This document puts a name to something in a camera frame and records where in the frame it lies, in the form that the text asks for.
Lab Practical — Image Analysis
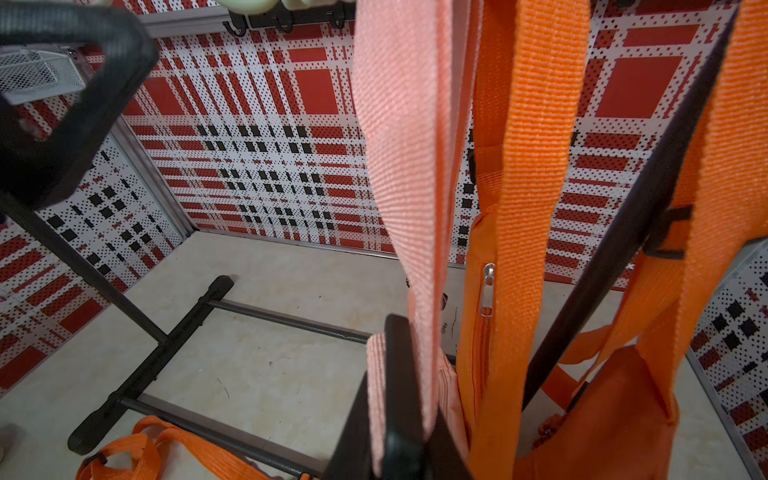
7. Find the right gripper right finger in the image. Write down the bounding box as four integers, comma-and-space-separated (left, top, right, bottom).
381, 314, 471, 480

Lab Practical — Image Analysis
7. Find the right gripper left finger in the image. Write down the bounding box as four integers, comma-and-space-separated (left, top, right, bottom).
321, 373, 378, 480

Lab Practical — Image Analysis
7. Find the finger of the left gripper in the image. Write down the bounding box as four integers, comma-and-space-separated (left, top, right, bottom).
0, 0, 160, 211

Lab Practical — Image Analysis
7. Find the orange bag with black trim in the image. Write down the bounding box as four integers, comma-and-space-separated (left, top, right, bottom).
76, 416, 268, 479

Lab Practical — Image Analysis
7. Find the pink bag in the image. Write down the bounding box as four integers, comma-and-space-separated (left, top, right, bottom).
352, 1, 482, 479

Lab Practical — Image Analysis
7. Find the black garment rack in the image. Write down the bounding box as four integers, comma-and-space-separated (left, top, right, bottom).
0, 11, 739, 478

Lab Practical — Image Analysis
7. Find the white wire mesh basket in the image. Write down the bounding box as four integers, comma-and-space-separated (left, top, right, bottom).
1, 48, 85, 105

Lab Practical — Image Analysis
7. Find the black wall hook strip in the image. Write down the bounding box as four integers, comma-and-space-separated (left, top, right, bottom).
222, 1, 356, 38

